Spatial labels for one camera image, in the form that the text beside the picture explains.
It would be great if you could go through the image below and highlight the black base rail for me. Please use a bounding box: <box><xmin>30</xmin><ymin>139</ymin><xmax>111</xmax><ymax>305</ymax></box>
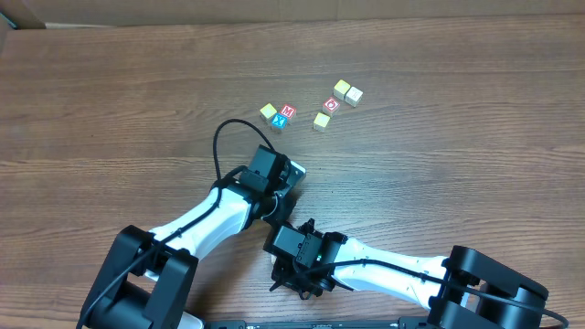
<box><xmin>204</xmin><ymin>316</ymin><xmax>437</xmax><ymax>329</ymax></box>

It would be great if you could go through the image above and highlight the yellow C block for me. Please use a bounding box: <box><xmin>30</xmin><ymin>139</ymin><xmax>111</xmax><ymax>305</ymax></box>
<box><xmin>313</xmin><ymin>112</ymin><xmax>330</xmax><ymax>133</ymax></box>

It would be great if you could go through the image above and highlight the yellow block far left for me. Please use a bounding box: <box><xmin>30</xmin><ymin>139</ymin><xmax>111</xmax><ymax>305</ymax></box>
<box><xmin>260</xmin><ymin>103</ymin><xmax>278</xmax><ymax>124</ymax></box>

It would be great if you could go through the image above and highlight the red O block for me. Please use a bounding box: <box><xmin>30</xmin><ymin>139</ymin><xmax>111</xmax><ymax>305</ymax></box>
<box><xmin>322</xmin><ymin>96</ymin><xmax>341</xmax><ymax>117</ymax></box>

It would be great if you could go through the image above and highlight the plain wooden block far right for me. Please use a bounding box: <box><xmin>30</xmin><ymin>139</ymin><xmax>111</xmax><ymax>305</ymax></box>
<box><xmin>345</xmin><ymin>86</ymin><xmax>363</xmax><ymax>108</ymax></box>

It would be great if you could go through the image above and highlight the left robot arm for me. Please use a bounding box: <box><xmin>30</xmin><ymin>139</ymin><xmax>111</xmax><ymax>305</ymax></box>
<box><xmin>77</xmin><ymin>145</ymin><xmax>306</xmax><ymax>329</ymax></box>

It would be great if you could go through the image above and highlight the yellow block far right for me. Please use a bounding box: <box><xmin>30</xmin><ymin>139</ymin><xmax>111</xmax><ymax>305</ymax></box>
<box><xmin>333</xmin><ymin>80</ymin><xmax>351</xmax><ymax>101</ymax></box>

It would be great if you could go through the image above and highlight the red M block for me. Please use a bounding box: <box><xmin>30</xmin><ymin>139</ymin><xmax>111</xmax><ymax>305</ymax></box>
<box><xmin>280</xmin><ymin>104</ymin><xmax>297</xmax><ymax>123</ymax></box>

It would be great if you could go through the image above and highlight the blue X block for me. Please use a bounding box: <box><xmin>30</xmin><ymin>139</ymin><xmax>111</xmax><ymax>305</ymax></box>
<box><xmin>270</xmin><ymin>113</ymin><xmax>289</xmax><ymax>133</ymax></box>

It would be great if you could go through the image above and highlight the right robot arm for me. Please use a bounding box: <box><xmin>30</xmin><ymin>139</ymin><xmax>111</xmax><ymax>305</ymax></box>
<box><xmin>264</xmin><ymin>220</ymin><xmax>569</xmax><ymax>328</ymax></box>

